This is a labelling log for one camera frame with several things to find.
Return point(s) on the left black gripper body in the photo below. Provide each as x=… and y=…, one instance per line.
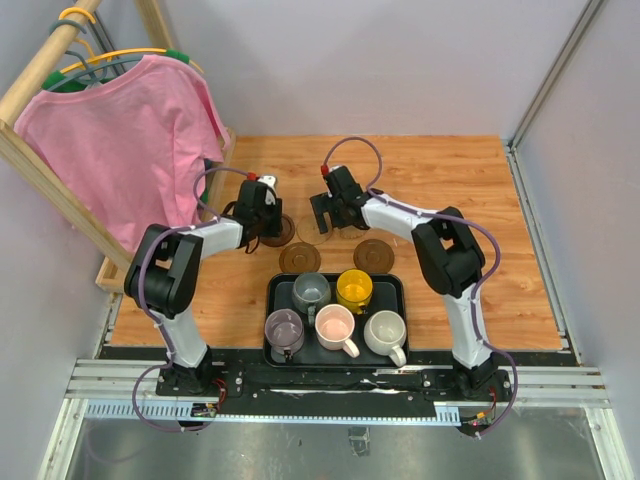
x=270, y=220

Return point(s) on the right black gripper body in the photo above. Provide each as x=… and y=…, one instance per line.
x=338, y=218

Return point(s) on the woven rattan coaster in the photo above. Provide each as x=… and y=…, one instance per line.
x=307, y=231
x=351, y=233

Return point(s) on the brown wooden coaster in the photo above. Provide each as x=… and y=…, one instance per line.
x=286, y=235
x=299, y=257
x=374, y=256

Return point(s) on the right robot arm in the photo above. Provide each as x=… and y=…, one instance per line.
x=450, y=259

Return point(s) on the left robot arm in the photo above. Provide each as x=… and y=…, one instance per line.
x=163, y=276

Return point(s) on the grey ceramic mug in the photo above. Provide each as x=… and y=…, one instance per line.
x=311, y=292

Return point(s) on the yellow glass mug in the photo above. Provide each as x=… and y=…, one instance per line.
x=354, y=290

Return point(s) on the pink ceramic mug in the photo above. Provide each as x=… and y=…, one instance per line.
x=335, y=326

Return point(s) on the purple glass mug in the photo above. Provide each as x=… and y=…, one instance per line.
x=284, y=332

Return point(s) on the black plastic tray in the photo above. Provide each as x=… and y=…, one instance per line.
x=388, y=294

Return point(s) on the cream ceramic mug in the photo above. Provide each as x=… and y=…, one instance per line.
x=385, y=334

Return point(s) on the pink t-shirt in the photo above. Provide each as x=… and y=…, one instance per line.
x=131, y=149

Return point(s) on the wooden clothes rack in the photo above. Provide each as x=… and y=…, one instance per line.
x=32, y=166

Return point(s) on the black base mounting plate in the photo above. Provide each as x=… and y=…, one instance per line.
x=253, y=387

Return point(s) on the grey-green clothes hanger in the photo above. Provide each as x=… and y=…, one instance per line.
x=95, y=40

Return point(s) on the yellow clothes hanger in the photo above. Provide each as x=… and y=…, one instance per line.
x=157, y=28

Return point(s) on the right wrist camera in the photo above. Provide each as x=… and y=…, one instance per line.
x=334, y=173

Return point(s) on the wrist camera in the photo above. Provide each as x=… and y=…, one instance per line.
x=334, y=173
x=262, y=190

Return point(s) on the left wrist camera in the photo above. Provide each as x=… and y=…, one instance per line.
x=262, y=190

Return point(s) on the aluminium frame rail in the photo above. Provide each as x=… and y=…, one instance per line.
x=347, y=425

